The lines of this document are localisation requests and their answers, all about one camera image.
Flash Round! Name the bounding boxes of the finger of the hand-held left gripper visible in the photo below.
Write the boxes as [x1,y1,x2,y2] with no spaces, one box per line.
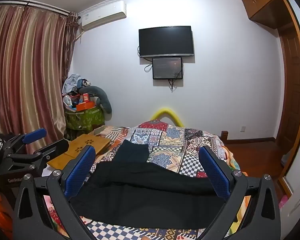
[33,139,70,167]
[4,127,47,155]

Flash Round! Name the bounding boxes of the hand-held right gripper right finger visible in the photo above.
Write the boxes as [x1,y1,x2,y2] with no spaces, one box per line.
[198,146,282,240]

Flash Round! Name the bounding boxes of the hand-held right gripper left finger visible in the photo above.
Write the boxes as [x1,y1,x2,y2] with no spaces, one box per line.
[12,145,97,240]

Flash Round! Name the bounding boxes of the dark pants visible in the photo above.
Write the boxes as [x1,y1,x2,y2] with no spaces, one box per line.
[71,139,230,230]

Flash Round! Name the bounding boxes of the orange fleece blanket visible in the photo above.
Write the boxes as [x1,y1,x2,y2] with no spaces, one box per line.
[222,145,250,178]

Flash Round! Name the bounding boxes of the wooden lap table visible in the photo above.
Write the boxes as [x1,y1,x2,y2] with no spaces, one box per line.
[47,134,110,174]

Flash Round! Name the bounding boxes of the green patterned storage box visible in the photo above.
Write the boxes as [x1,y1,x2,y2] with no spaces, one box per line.
[65,106,105,131]

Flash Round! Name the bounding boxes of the orange cloth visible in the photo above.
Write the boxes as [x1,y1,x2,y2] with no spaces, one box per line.
[0,189,15,240]

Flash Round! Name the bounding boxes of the orange box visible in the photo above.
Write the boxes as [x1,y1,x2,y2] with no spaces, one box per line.
[76,101,95,112]

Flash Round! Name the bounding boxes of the patchwork patterned blanket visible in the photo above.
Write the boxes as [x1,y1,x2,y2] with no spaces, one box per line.
[44,120,252,240]

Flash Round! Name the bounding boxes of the pile of clothes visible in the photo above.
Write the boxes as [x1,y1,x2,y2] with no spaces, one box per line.
[62,74,92,96]

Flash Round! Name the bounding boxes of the striped pink curtain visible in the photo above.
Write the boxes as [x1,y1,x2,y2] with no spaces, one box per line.
[0,4,79,155]

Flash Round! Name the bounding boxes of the grey plush pillow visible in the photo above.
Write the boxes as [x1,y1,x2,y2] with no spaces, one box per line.
[79,86,112,113]

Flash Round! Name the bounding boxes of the yellow foam bumper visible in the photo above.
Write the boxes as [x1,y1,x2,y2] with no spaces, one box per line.
[151,107,184,127]

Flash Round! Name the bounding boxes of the wooden door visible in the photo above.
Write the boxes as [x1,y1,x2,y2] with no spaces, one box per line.
[275,0,300,180]

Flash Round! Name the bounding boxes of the small black monitor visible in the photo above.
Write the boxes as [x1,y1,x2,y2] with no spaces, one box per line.
[152,57,184,80]

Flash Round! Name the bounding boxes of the white air conditioner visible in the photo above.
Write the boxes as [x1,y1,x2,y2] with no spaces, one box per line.
[79,1,127,30]

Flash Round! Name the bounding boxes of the wooden overhead cabinet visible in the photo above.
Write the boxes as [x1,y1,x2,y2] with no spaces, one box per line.
[241,0,282,29]

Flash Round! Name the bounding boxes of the curtain rail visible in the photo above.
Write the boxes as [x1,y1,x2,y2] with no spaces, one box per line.
[0,0,74,15]

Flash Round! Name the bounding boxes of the black wall television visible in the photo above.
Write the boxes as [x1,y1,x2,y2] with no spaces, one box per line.
[138,26,195,58]

